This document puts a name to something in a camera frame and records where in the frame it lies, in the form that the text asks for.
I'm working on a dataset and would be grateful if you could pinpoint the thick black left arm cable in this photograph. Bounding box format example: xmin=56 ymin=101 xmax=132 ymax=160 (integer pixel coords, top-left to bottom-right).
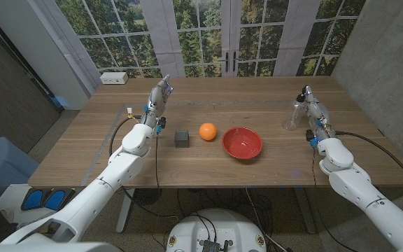
xmin=108 ymin=115 xmax=143 ymax=157

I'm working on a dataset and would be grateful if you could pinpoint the white power strip box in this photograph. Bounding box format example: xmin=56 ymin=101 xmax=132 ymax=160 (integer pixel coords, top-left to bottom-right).
xmin=99 ymin=71 xmax=129 ymax=85

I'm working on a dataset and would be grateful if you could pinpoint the white floor cable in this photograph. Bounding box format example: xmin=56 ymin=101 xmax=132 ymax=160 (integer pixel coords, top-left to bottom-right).
xmin=245 ymin=188 xmax=288 ymax=252

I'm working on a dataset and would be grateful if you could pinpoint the clear dispenser bottle black pump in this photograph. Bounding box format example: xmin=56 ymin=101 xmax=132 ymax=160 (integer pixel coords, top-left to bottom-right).
xmin=281 ymin=93 xmax=309 ymax=132

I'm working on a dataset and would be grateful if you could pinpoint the white table leg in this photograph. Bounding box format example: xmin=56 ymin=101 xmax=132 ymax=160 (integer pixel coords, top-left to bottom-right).
xmin=115 ymin=190 xmax=136 ymax=234

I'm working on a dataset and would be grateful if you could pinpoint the black floor fan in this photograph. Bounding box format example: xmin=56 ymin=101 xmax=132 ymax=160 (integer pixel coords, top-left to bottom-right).
xmin=134 ymin=188 xmax=163 ymax=207

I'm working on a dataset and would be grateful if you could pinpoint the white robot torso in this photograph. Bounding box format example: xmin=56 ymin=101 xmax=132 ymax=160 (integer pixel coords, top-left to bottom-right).
xmin=0 ymin=241 xmax=122 ymax=252

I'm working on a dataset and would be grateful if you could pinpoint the printed window backdrop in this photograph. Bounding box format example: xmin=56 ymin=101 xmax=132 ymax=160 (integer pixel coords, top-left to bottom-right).
xmin=52 ymin=0 xmax=367 ymax=78

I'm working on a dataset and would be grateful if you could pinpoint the wooden panel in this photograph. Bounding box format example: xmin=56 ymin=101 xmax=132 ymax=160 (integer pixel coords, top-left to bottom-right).
xmin=80 ymin=99 xmax=367 ymax=186

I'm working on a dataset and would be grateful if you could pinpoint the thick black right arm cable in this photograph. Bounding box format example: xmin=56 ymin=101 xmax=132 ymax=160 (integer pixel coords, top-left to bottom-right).
xmin=334 ymin=130 xmax=403 ymax=192

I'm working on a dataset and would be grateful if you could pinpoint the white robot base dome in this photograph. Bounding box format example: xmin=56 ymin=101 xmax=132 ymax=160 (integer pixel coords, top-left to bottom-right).
xmin=165 ymin=208 xmax=267 ymax=252

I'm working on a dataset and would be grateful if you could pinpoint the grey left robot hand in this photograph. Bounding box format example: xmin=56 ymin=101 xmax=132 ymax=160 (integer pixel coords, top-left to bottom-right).
xmin=144 ymin=73 xmax=174 ymax=122

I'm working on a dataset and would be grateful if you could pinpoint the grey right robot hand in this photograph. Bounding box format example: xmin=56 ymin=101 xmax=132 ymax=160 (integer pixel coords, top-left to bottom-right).
xmin=301 ymin=85 xmax=332 ymax=133

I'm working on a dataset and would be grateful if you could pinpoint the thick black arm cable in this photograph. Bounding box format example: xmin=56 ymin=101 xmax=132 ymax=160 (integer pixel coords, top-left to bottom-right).
xmin=108 ymin=115 xmax=143 ymax=157
xmin=334 ymin=130 xmax=403 ymax=192

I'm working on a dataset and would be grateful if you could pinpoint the dark grey block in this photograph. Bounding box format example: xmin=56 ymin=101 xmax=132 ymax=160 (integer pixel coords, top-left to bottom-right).
xmin=174 ymin=129 xmax=190 ymax=148

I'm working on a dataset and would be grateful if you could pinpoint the white pedal platform box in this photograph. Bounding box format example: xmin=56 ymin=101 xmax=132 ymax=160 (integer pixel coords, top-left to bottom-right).
xmin=0 ymin=183 xmax=78 ymax=227

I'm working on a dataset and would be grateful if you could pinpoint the blue grey bin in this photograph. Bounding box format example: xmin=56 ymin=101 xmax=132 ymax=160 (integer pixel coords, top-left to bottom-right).
xmin=0 ymin=136 xmax=40 ymax=207

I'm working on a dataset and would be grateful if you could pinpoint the red bowl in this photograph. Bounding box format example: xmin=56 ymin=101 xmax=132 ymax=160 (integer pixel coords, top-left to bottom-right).
xmin=221 ymin=126 xmax=264 ymax=160

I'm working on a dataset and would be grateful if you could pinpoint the orange fruit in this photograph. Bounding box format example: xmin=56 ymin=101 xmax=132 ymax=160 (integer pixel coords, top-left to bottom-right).
xmin=199 ymin=122 xmax=218 ymax=141

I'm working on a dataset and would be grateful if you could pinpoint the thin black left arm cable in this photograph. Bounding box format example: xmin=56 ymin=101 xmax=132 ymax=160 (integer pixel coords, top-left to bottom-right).
xmin=154 ymin=132 xmax=162 ymax=197

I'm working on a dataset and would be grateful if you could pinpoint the blue foot pedal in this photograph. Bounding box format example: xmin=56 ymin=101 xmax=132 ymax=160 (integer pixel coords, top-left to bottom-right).
xmin=44 ymin=190 xmax=68 ymax=210
xmin=22 ymin=190 xmax=44 ymax=211

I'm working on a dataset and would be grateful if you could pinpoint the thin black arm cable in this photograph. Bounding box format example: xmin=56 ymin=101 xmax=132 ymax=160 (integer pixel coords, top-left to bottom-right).
xmin=311 ymin=146 xmax=358 ymax=252
xmin=154 ymin=132 xmax=162 ymax=197

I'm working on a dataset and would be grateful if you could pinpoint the grey table leg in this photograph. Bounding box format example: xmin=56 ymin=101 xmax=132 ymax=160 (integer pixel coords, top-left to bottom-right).
xmin=294 ymin=187 xmax=317 ymax=235

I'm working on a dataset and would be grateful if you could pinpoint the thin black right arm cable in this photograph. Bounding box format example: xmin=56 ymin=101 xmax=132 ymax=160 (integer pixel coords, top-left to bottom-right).
xmin=311 ymin=146 xmax=358 ymax=252

